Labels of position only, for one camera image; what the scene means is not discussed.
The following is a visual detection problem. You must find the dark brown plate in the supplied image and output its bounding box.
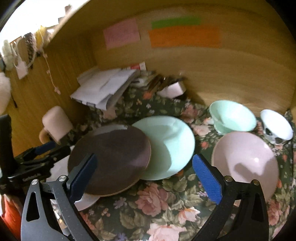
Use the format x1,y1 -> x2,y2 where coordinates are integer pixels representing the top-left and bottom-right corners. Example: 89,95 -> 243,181
67,125 -> 152,196

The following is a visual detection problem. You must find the mint green bowl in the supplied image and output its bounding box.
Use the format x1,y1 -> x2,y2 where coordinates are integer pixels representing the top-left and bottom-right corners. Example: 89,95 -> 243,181
209,100 -> 257,135

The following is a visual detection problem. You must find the white plate underneath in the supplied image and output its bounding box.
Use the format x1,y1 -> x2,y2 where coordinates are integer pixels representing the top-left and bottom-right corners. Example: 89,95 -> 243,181
46,156 -> 99,211

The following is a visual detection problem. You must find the pink plate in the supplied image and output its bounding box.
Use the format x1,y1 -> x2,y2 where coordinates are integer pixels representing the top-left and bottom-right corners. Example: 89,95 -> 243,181
211,132 -> 279,202

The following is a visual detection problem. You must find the floral tablecloth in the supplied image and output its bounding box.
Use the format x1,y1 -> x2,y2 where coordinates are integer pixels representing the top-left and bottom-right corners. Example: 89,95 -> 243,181
66,88 -> 295,240

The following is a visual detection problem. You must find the white cow pattern bowl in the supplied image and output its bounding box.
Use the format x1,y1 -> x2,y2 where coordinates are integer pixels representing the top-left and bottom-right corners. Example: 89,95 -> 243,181
260,109 -> 293,146

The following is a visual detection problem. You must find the mint green plate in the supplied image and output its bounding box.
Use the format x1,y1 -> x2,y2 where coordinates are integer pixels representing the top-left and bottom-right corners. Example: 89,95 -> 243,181
132,115 -> 195,181

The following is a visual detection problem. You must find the white paper stack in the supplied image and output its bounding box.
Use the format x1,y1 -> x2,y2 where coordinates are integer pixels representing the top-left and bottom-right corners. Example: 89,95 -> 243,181
70,68 -> 140,110

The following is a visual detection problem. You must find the small white box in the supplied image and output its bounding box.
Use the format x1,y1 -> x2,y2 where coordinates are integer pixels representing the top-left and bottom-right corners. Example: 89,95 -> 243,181
157,81 -> 186,98

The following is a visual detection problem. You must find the stack of books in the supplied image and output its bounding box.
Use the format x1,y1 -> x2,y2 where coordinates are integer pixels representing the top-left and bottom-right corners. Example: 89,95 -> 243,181
129,71 -> 177,91

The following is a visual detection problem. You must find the pink sticky note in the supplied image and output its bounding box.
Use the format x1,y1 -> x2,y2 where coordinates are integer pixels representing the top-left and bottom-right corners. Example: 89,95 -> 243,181
103,18 -> 140,50

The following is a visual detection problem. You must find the orange sticky note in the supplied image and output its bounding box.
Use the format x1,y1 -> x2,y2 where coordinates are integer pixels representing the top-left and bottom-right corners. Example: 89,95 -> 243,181
149,25 -> 222,48

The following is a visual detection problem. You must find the green sticky note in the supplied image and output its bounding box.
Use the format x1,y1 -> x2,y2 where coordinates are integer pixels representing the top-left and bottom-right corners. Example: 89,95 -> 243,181
152,16 -> 201,30

